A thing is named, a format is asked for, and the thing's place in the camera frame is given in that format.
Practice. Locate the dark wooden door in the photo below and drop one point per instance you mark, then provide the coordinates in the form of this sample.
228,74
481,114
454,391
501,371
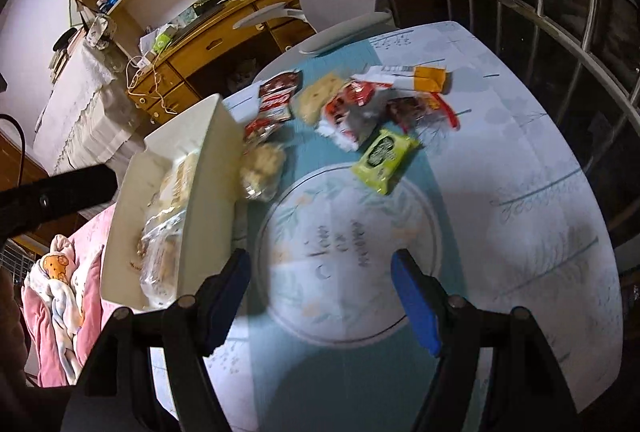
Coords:
20,167

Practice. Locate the dark red candy packet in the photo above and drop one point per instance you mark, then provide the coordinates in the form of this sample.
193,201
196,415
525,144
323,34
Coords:
420,110

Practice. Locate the clear bread packet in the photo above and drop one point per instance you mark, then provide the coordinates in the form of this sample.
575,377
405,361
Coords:
177,179

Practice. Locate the white plastic storage tray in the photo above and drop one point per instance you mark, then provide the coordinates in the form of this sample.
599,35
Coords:
210,192

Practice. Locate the stack of books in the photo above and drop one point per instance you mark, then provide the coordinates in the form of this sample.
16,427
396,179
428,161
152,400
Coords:
61,62

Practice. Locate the trash bin with bag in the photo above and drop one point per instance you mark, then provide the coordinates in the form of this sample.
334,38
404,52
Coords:
244,75

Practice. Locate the yellow cracker packet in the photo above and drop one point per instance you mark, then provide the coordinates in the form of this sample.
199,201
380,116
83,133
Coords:
317,97

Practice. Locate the printed blanket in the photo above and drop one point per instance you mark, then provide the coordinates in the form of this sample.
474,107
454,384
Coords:
60,292

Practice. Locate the round floral plate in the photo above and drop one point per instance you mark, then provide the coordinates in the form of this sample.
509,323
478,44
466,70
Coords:
350,252

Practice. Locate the black hat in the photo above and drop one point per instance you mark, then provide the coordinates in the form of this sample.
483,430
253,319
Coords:
67,41

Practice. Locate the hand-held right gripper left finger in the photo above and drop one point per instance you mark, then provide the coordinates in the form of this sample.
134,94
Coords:
227,302

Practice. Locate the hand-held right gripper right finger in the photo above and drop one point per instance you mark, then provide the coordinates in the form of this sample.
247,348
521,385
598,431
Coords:
415,307

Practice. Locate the green snack packet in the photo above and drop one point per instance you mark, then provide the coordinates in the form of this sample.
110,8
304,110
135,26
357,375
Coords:
385,160

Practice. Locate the green tissue pack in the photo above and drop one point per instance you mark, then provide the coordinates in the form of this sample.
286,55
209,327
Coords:
162,41

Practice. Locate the white orange snack packet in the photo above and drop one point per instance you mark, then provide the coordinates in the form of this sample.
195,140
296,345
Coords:
425,79

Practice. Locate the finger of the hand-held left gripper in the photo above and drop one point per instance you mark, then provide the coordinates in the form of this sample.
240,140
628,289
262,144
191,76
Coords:
60,194

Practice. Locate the floral fabric bag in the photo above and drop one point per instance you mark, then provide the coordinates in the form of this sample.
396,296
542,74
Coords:
100,32

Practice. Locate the white lace-covered cabinet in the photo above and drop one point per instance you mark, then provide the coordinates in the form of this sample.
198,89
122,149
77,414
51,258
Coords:
75,112

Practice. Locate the clear puffed rice cake packet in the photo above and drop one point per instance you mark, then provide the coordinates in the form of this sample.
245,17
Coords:
261,170

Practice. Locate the teal white tree-print tablecloth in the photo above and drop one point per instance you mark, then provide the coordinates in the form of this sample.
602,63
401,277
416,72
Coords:
500,162

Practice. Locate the red white wafer packet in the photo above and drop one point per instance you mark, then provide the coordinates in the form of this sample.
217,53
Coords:
262,130

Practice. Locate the wooden desk with drawers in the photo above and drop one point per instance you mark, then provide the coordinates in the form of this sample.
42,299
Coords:
215,45

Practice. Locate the red white snack bag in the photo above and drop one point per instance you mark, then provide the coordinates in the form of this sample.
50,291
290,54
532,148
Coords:
345,115

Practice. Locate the pink blanket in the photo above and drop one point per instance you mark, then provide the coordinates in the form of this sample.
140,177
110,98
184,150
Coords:
45,327

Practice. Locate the blue white clear packet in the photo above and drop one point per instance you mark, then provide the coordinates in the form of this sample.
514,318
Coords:
160,262

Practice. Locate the dark red cookie packet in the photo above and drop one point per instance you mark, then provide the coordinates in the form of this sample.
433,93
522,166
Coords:
277,95

